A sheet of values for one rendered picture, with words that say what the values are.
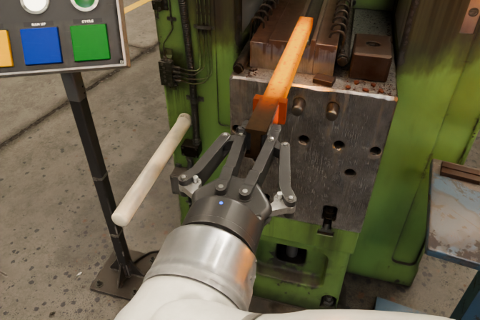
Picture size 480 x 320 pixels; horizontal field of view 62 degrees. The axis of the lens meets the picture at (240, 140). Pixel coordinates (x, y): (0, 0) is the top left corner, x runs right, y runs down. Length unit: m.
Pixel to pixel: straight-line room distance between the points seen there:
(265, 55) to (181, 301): 0.75
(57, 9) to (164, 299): 0.77
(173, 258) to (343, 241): 0.95
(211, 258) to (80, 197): 1.75
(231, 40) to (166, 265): 0.88
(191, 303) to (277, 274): 1.18
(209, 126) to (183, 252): 1.00
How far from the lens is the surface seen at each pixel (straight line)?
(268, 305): 1.58
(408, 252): 1.59
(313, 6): 1.18
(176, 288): 0.31
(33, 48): 0.97
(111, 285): 1.68
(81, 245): 1.85
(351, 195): 1.11
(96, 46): 0.94
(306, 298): 1.52
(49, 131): 2.56
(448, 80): 1.15
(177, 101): 1.30
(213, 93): 1.24
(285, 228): 1.24
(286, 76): 0.63
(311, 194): 1.12
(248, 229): 0.37
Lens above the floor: 1.37
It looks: 37 degrees down
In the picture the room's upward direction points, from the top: straight up
